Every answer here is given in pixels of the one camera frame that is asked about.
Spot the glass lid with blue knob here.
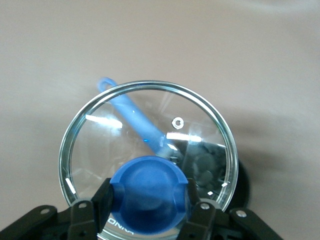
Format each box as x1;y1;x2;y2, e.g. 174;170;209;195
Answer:
58;79;238;240

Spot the dark pot with blue handle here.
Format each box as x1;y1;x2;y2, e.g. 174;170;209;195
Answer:
96;76;251;211

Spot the brown table cover sheet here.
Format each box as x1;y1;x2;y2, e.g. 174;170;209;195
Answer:
0;0;320;240

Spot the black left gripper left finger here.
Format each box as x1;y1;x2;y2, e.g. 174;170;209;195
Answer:
0;177;114;240

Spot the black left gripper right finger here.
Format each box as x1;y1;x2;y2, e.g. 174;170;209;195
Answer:
179;178;284;240

